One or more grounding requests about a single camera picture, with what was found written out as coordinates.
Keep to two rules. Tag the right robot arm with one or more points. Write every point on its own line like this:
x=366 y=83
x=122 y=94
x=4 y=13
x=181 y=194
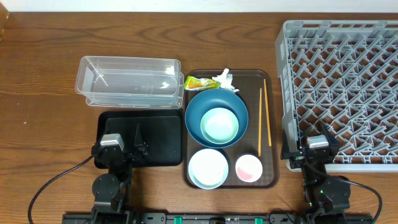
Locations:
x=327 y=195

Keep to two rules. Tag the dark blue large bowl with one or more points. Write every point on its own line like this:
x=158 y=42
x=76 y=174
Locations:
x=207 y=100

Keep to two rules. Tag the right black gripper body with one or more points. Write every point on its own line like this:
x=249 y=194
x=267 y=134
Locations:
x=298 y=159

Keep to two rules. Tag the pink small cup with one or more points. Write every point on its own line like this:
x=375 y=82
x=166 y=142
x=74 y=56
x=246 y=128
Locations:
x=248 y=168

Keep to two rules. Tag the wooden chopstick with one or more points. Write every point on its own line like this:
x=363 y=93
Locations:
x=259 y=145
x=267 y=115

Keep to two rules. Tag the grey dishwasher rack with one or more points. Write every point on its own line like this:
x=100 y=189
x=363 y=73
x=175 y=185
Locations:
x=343 y=74

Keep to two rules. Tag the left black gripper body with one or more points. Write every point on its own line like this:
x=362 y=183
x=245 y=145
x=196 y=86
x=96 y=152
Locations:
x=132 y=160

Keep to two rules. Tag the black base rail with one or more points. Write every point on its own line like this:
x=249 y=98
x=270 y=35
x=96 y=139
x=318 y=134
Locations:
x=161 y=218

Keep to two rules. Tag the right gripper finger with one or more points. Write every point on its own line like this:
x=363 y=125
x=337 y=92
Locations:
x=285 y=143
x=333 y=142

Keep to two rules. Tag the white tissue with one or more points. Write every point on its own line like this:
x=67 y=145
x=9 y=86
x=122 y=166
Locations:
x=225 y=81

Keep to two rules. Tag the brown serving tray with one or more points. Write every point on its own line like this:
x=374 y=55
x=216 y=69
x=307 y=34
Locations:
x=248 y=82

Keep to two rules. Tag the light blue rice bowl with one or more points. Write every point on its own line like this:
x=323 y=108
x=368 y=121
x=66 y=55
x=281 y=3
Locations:
x=208 y=169

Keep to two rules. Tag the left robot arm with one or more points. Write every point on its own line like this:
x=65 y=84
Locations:
x=112 y=190

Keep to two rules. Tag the yellow green snack wrapper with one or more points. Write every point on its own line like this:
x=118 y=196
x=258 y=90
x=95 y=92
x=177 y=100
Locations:
x=199 y=84

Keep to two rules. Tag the black plastic tray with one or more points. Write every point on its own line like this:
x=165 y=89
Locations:
x=162 y=130

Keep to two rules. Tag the mint green small bowl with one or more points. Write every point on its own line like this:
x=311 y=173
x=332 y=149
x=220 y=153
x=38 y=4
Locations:
x=219 y=125

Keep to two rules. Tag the clear plastic bin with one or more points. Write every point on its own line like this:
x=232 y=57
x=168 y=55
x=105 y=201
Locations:
x=92 y=67

